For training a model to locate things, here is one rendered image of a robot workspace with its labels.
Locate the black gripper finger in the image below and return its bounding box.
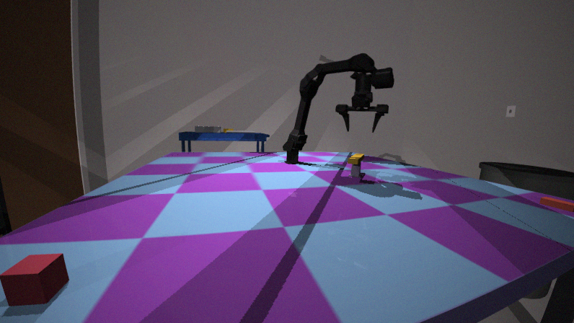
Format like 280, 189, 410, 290
339, 112, 350, 132
372, 113, 384, 133

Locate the yellow bar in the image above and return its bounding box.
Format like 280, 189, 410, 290
348, 154, 364, 164

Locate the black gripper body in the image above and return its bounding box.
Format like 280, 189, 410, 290
335, 89, 389, 113

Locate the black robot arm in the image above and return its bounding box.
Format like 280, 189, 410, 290
283, 53, 394, 164

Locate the reddish-brown rectangular bar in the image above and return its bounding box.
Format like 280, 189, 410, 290
539, 197, 574, 212

